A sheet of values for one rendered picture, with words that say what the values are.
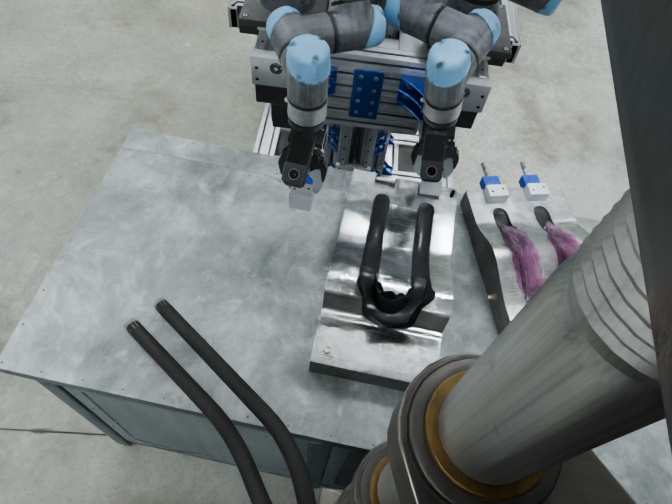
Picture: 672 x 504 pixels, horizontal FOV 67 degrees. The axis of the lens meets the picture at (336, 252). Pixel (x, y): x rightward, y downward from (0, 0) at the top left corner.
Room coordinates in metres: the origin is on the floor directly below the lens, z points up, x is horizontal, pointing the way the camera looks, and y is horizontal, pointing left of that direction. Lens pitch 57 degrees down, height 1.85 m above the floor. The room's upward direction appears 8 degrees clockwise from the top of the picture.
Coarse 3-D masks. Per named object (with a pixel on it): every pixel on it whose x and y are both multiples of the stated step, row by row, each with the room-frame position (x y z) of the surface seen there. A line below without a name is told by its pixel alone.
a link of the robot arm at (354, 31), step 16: (336, 0) 0.90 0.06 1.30; (352, 0) 0.89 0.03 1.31; (368, 0) 0.91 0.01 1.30; (336, 16) 0.87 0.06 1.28; (352, 16) 0.88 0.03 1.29; (368, 16) 0.89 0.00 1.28; (336, 32) 0.85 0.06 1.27; (352, 32) 0.86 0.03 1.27; (368, 32) 0.87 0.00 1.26; (384, 32) 0.89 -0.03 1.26; (336, 48) 0.84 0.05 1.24; (352, 48) 0.86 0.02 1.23
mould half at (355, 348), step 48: (384, 192) 0.80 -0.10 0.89; (384, 240) 0.67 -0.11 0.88; (432, 240) 0.69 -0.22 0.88; (336, 288) 0.50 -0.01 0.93; (384, 288) 0.51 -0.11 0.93; (432, 288) 0.53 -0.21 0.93; (336, 336) 0.43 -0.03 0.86; (384, 336) 0.44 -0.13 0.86; (432, 336) 0.46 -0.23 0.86; (384, 384) 0.35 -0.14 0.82
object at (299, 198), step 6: (306, 180) 0.76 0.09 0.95; (312, 180) 0.76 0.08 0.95; (306, 186) 0.73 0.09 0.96; (312, 186) 0.73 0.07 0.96; (294, 192) 0.71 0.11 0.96; (300, 192) 0.71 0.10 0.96; (306, 192) 0.71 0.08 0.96; (312, 192) 0.72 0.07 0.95; (294, 198) 0.70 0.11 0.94; (300, 198) 0.70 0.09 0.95; (306, 198) 0.70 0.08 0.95; (312, 198) 0.72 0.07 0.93; (294, 204) 0.70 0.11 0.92; (300, 204) 0.70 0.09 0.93; (306, 204) 0.70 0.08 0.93; (306, 210) 0.70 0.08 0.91
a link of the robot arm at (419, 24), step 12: (396, 0) 0.95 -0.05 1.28; (408, 0) 0.94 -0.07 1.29; (420, 0) 0.94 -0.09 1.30; (432, 0) 0.94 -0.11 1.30; (384, 12) 0.95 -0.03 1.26; (396, 12) 0.94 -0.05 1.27; (408, 12) 0.93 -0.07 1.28; (420, 12) 0.92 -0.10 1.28; (432, 12) 0.92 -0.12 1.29; (396, 24) 0.93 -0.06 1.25; (408, 24) 0.92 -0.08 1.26; (420, 24) 0.91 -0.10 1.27; (432, 24) 0.90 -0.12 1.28; (420, 36) 0.91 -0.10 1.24
